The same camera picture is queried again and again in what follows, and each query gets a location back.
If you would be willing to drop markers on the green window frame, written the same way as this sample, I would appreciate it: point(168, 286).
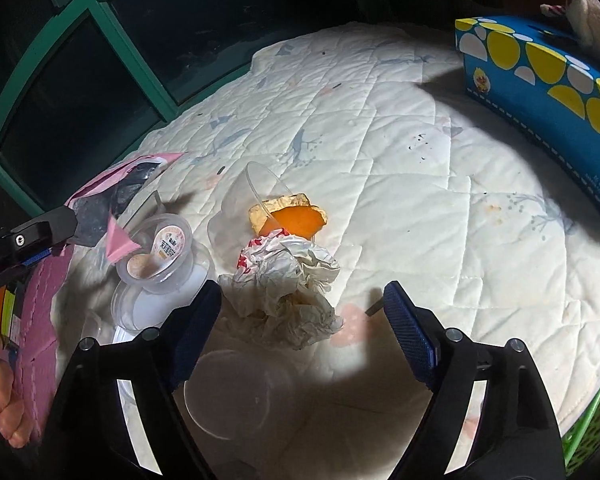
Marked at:
point(135, 60)

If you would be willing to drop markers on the clear pudding cup with label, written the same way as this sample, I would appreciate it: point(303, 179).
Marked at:
point(170, 247)

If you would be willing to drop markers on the pink foil snack packet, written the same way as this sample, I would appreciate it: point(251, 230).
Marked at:
point(119, 240)

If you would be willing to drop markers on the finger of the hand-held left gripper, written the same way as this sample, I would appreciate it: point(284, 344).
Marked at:
point(35, 235)
point(15, 267)

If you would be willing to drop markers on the person's left hand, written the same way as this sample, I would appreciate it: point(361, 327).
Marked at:
point(7, 400)

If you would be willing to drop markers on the cream plush toy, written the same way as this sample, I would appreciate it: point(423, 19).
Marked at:
point(585, 15)

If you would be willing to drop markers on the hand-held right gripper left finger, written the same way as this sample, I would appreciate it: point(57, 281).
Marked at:
point(196, 325)

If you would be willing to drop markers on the clear plastic cup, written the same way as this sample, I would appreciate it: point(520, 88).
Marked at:
point(237, 200)

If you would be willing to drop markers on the white paper wrapper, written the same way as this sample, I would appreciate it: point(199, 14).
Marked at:
point(280, 280)

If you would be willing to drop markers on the clear plastic lid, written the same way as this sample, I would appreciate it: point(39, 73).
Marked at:
point(240, 395)

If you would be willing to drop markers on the white quilted mat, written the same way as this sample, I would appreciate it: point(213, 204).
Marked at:
point(405, 185)

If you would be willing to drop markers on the green plastic mesh basket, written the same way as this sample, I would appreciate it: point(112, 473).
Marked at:
point(596, 435)

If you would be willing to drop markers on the colourful striped box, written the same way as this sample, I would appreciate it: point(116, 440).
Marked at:
point(7, 307)

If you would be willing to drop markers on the blue dotted cardboard box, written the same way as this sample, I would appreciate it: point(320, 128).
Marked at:
point(530, 110)

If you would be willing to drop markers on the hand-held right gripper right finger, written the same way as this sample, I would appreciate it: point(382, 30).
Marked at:
point(412, 330)

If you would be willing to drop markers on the pink foam mat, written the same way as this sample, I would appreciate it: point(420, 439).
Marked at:
point(35, 355)

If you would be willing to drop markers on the white plastic lid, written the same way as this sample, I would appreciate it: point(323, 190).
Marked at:
point(185, 290)

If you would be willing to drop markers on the orange peel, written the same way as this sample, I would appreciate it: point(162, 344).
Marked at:
point(295, 221)

